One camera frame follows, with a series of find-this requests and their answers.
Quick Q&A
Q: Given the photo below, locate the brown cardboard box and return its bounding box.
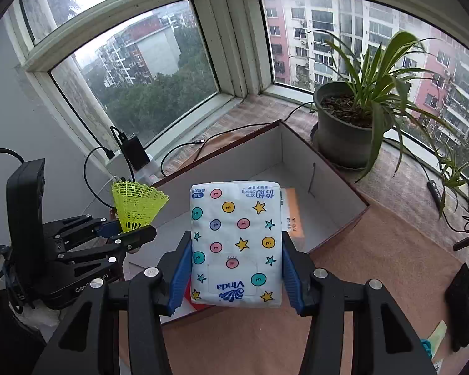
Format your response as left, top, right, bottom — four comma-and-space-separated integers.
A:
119, 120, 370, 325

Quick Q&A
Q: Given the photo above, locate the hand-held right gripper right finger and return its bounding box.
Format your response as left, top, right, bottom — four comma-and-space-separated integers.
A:
280, 230, 438, 375

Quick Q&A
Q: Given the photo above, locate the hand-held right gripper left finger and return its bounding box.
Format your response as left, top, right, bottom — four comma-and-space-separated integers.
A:
31, 230, 193, 375

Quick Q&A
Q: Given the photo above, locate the grey plant pot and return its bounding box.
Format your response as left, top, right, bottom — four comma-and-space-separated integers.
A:
312, 81, 391, 169

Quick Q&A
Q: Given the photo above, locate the black knit glove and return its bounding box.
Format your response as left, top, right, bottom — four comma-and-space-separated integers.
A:
444, 263, 469, 353

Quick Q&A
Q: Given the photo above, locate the peach towel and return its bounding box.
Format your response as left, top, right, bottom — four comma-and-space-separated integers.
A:
117, 199, 469, 375

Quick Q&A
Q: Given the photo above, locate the black charger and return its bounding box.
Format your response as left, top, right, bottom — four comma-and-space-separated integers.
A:
119, 135, 151, 170

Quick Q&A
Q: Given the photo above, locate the plaid cloth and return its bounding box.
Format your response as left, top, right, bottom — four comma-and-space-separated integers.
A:
156, 96, 469, 243

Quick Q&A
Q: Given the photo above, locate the green spider plant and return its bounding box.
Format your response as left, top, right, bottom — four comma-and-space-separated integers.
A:
301, 29, 469, 219

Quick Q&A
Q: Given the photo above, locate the white power strip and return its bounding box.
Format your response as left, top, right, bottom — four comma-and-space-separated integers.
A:
139, 155, 159, 185

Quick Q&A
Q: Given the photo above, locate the star printed tissue pack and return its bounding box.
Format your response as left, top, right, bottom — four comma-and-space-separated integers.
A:
189, 180, 284, 308

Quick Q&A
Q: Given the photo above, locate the yellow shuttlecock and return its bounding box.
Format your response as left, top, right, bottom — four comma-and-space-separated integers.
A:
111, 180, 170, 233

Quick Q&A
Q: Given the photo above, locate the white window frame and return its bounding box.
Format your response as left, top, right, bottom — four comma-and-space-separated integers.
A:
0, 0, 469, 212

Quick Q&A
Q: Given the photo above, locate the black cable with remote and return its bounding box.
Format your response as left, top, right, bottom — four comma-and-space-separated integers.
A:
404, 141, 469, 235

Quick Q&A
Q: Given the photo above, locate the orange tissue pack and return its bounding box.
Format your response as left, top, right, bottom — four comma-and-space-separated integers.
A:
279, 187, 306, 254

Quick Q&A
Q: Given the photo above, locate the long black cable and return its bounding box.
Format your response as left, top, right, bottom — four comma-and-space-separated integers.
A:
159, 122, 284, 177

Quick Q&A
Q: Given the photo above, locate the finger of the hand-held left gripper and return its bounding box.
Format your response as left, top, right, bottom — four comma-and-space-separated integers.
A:
43, 214, 122, 251
57, 226, 158, 278

